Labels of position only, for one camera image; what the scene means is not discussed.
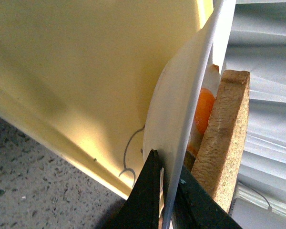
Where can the white round plate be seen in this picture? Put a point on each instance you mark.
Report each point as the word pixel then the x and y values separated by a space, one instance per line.
pixel 172 108

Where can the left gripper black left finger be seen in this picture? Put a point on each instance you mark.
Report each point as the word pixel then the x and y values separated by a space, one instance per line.
pixel 141 209

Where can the bread slice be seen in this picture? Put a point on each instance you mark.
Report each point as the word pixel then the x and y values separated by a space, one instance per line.
pixel 218 161
pixel 189 160

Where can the fried egg toy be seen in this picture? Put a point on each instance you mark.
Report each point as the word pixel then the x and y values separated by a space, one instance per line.
pixel 204 107

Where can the yellow bear tray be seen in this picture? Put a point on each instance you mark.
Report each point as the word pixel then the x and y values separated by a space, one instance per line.
pixel 78 75

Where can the grey curtain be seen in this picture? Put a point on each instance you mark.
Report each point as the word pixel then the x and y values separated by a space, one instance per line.
pixel 257 44

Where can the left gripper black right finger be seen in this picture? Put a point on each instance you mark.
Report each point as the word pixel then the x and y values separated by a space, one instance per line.
pixel 195 209

